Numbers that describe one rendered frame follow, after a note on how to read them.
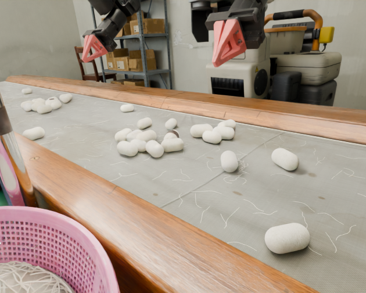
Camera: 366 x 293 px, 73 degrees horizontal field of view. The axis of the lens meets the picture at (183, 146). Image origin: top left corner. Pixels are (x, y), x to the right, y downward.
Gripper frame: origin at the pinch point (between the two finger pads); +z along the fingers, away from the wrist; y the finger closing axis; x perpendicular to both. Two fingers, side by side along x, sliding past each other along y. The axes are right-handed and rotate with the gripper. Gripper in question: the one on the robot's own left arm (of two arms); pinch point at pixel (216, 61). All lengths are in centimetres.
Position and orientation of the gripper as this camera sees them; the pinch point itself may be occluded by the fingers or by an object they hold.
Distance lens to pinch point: 47.5
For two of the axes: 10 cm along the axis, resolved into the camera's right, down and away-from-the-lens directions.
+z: -4.6, 8.4, -2.8
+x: 4.5, 5.0, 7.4
